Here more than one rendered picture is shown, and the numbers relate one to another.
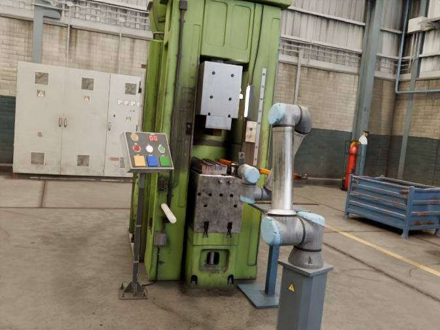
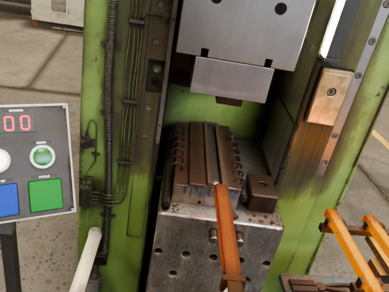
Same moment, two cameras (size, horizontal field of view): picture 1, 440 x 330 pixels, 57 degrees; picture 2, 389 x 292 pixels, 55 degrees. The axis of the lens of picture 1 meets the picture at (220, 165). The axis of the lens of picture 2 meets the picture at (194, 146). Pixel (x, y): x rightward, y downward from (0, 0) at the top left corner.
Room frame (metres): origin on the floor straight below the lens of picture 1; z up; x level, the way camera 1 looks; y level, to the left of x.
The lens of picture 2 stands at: (2.24, -0.07, 1.62)
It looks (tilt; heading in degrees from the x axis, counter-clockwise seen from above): 29 degrees down; 11
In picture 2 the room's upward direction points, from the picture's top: 11 degrees clockwise
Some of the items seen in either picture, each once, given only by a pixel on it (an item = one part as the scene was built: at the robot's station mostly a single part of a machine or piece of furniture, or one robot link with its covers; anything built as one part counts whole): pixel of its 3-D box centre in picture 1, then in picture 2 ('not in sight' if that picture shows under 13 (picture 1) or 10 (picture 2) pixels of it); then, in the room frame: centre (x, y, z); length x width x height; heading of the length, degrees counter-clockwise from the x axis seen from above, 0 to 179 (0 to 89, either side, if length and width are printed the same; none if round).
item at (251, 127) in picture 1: (250, 131); (327, 97); (3.37, -0.23, 1.27); 0.09 x 0.02 x 0.17; 106
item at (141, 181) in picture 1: (138, 222); (14, 290); (2.92, 0.55, 0.54); 0.04 x 0.04 x 1.08; 16
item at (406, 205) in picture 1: (392, 203); not in sight; (6.21, -2.69, 0.36); 1.20 x 0.80 x 0.72; 28
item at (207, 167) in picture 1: (207, 165); (204, 157); (3.36, 0.10, 0.96); 0.42 x 0.20 x 0.09; 16
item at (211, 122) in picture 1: (211, 122); (225, 57); (3.36, 0.10, 1.32); 0.42 x 0.20 x 0.10; 16
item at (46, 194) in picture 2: (164, 161); (46, 194); (2.89, 0.40, 1.01); 0.07 x 0.05 x 0.07; 131
